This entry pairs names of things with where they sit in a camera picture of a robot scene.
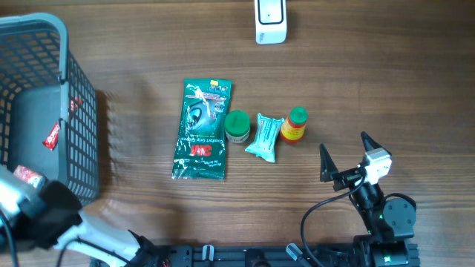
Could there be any white barcode scanner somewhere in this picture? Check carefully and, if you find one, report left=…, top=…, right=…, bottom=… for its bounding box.
left=254, top=0, right=287, bottom=45

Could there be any red small sachet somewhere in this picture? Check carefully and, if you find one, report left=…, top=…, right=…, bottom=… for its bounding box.
left=42, top=122, right=61, bottom=151

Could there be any grey plastic shopping basket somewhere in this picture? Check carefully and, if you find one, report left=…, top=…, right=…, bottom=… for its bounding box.
left=1, top=13, right=99, bottom=205

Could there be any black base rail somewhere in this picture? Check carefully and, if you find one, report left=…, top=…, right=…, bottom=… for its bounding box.
left=151, top=243, right=421, bottom=267

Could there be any black camera cable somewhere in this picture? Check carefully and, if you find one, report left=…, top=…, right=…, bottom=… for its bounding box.
left=299, top=177, right=367, bottom=267

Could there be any green lid small jar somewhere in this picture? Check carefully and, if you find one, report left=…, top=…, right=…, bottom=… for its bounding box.
left=224, top=110, right=251, bottom=143

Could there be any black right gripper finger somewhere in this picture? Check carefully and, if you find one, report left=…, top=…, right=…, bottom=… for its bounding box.
left=361, top=131, right=390, bottom=155
left=319, top=144, right=338, bottom=182

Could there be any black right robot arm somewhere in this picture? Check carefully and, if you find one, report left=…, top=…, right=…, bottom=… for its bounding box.
left=317, top=131, right=420, bottom=266

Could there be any red snack pack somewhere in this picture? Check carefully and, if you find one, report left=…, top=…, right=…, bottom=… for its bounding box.
left=13, top=165, right=47, bottom=189

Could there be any green 3M gloves packet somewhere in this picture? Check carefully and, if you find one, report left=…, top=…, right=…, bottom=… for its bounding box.
left=171, top=79, right=232, bottom=180

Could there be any sriracha sauce bottle green cap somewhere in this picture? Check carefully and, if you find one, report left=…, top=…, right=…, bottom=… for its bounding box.
left=280, top=107, right=308, bottom=144

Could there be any light teal tissue pack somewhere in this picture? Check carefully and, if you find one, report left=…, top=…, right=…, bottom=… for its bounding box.
left=245, top=113, right=284, bottom=163

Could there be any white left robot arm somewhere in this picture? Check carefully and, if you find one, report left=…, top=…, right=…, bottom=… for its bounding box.
left=1, top=166, right=147, bottom=266

